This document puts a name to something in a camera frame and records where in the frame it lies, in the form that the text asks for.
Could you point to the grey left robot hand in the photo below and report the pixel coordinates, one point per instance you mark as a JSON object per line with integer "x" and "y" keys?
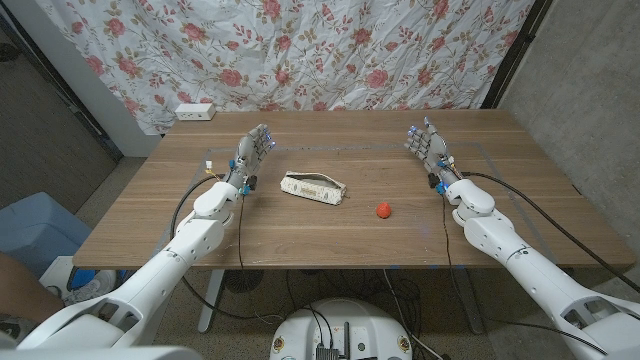
{"x": 246, "y": 152}

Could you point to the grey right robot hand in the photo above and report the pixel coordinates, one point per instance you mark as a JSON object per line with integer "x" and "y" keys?
{"x": 434, "y": 150}

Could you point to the cream floral pen bag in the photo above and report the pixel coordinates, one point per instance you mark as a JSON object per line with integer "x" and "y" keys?
{"x": 312, "y": 188}

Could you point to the red strawberry ball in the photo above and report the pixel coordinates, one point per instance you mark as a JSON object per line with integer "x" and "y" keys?
{"x": 383, "y": 210}

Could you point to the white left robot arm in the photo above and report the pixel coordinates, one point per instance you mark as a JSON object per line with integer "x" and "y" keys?
{"x": 165, "y": 265}

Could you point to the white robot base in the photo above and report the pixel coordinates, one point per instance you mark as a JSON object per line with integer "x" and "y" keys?
{"x": 340, "y": 330}

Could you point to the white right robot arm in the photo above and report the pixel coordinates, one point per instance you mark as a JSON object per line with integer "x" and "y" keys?
{"x": 530, "y": 270}

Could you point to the white power strip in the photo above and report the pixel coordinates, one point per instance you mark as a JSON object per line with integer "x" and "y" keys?
{"x": 195, "y": 112}

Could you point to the floral backdrop cloth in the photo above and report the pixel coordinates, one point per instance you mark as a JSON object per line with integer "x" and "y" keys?
{"x": 300, "y": 50}

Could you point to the black backdrop stand pole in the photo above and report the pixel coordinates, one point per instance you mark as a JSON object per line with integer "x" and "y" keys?
{"x": 515, "y": 55}

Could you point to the black round floor disc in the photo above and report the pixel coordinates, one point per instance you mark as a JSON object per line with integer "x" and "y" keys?
{"x": 243, "y": 280}

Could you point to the white table leg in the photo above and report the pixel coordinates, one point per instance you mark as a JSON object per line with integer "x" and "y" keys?
{"x": 212, "y": 300}

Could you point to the grey table leg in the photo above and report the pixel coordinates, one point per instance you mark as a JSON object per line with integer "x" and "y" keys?
{"x": 470, "y": 305}

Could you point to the grey sneaker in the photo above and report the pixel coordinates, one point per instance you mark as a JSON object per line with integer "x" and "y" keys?
{"x": 92, "y": 290}

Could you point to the blue plastic bin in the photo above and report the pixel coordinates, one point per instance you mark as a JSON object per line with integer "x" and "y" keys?
{"x": 35, "y": 230}

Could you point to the white robot chest edge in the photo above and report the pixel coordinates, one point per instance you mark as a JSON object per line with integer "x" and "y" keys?
{"x": 100, "y": 353}

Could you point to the person's bare leg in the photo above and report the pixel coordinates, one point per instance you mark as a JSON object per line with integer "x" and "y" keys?
{"x": 25, "y": 290}

